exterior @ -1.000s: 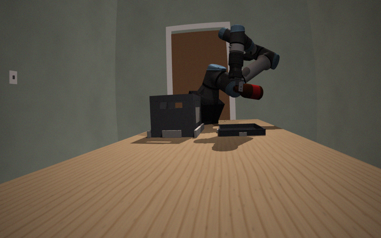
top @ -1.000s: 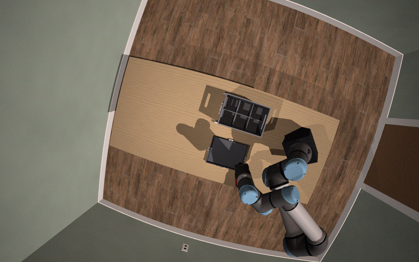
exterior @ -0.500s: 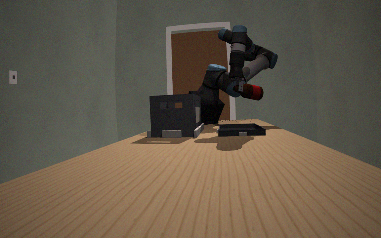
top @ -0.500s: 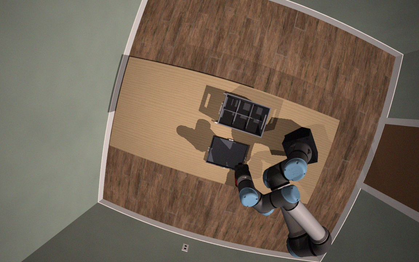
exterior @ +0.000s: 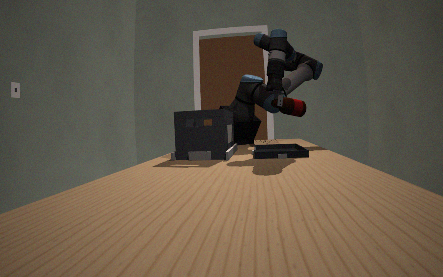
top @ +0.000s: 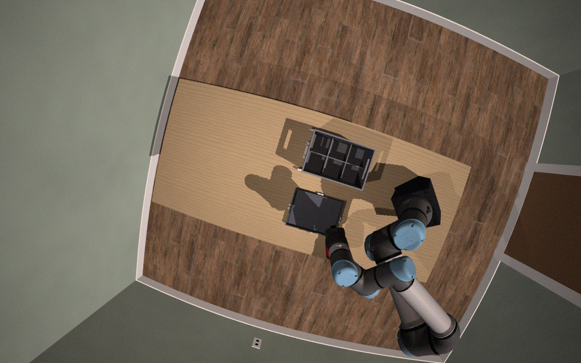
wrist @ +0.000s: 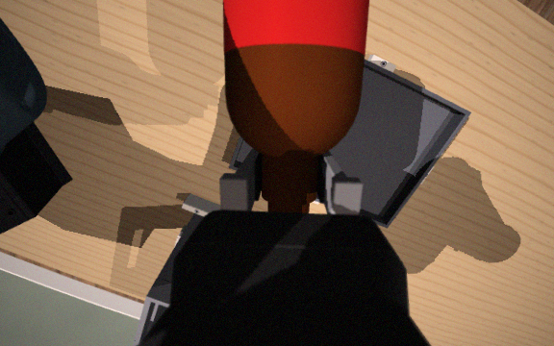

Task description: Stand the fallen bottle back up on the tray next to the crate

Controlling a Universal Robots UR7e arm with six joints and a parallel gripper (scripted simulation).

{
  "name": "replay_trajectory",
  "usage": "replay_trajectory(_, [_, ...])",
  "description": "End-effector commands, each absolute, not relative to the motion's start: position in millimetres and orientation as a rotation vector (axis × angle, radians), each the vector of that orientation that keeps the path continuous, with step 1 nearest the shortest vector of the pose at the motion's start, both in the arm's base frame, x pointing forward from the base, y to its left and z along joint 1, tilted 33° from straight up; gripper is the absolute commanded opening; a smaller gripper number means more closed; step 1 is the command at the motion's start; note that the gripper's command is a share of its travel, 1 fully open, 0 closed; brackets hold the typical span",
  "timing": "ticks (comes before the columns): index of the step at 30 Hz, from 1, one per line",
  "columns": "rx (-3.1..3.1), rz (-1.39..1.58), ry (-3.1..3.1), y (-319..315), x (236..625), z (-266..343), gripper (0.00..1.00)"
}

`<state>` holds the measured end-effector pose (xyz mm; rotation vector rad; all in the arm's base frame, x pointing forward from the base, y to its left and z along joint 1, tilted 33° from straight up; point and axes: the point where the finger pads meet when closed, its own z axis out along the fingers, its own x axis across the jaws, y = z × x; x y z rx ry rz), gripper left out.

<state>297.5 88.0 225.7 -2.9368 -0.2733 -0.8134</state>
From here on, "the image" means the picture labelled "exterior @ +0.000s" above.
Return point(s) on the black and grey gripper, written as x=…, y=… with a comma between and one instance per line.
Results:
x=275, y=72

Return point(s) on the brown bottle with red label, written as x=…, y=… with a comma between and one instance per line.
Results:
x=291, y=106

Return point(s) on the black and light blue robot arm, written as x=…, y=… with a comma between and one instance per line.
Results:
x=252, y=90

